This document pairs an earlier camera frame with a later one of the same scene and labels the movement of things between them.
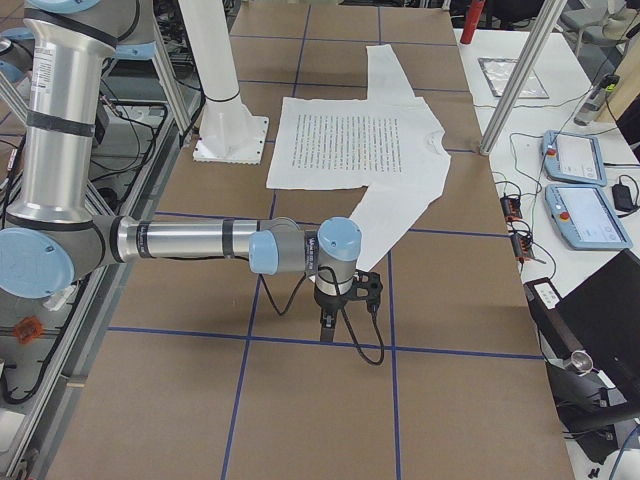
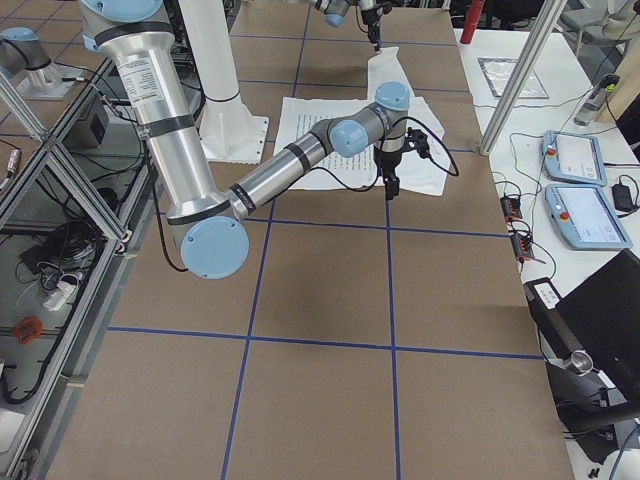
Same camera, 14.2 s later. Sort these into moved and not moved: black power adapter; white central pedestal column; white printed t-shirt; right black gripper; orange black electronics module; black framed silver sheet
Moved: white printed t-shirt; right black gripper
Not moved: black framed silver sheet; black power adapter; orange black electronics module; white central pedestal column
